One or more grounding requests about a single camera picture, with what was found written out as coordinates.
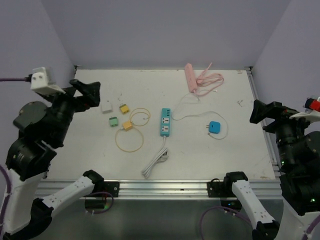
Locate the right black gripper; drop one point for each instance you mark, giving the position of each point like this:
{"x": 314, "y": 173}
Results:
{"x": 286, "y": 113}

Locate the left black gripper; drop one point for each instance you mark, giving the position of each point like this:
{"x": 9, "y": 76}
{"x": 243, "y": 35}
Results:
{"x": 91, "y": 95}

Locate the white plug adapter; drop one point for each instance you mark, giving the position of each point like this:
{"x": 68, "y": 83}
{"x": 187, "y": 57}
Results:
{"x": 106, "y": 107}

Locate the green plug adapter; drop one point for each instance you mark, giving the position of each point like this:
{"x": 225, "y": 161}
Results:
{"x": 113, "y": 121}

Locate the yellow plug adapter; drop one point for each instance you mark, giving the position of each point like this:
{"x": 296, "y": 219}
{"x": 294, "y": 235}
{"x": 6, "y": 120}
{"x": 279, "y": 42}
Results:
{"x": 124, "y": 109}

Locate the yellow plug with cable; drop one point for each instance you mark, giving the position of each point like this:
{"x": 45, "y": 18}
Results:
{"x": 129, "y": 138}

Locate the pink power strip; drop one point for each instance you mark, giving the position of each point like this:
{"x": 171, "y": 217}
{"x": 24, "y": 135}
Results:
{"x": 203, "y": 84}

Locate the teal power strip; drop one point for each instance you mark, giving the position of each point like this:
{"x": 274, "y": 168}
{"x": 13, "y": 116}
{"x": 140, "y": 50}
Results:
{"x": 165, "y": 122}

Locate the blue power adapter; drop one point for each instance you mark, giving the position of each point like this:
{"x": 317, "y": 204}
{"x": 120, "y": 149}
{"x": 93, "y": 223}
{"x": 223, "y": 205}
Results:
{"x": 214, "y": 127}

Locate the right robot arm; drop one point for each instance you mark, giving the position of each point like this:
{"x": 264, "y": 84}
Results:
{"x": 299, "y": 155}

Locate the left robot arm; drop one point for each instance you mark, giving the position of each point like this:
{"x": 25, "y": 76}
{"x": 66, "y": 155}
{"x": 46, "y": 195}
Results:
{"x": 42, "y": 128}

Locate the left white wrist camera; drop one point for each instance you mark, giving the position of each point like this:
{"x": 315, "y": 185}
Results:
{"x": 41, "y": 82}

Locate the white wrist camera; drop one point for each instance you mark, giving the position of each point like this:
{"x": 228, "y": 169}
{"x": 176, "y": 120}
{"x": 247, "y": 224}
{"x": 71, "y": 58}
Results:
{"x": 312, "y": 110}
{"x": 41, "y": 82}

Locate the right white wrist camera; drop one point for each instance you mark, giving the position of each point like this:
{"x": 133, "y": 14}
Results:
{"x": 312, "y": 110}

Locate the aluminium front rail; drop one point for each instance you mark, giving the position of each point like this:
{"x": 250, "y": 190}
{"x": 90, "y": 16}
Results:
{"x": 185, "y": 189}

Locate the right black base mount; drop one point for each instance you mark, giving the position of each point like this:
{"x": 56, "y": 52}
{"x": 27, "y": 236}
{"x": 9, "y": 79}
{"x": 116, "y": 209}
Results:
{"x": 215, "y": 189}

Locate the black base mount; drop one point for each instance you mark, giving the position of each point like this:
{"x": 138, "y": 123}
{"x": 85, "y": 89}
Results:
{"x": 111, "y": 187}
{"x": 215, "y": 189}

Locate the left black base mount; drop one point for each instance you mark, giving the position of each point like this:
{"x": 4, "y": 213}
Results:
{"x": 111, "y": 187}

